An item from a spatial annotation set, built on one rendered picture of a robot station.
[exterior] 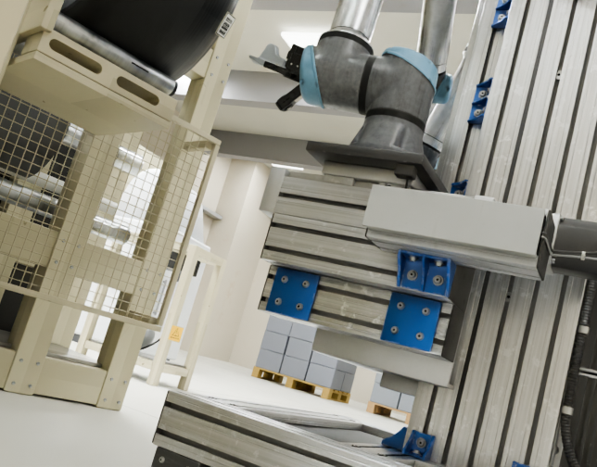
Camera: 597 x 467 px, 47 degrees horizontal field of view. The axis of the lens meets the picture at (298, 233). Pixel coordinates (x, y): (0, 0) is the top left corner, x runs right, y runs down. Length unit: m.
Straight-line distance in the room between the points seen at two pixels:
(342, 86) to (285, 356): 8.00
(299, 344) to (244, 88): 3.39
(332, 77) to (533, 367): 0.64
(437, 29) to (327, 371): 7.54
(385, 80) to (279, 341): 8.08
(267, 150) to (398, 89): 9.69
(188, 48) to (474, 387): 1.03
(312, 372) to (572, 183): 7.81
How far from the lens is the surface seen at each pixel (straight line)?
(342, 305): 1.23
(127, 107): 1.68
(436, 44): 1.67
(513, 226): 1.02
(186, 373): 4.09
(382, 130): 1.26
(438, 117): 1.90
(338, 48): 1.36
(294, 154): 10.71
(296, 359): 9.13
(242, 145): 11.22
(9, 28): 0.85
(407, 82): 1.31
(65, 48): 1.66
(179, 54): 1.76
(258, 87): 8.69
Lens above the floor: 0.33
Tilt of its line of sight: 10 degrees up
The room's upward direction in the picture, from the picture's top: 16 degrees clockwise
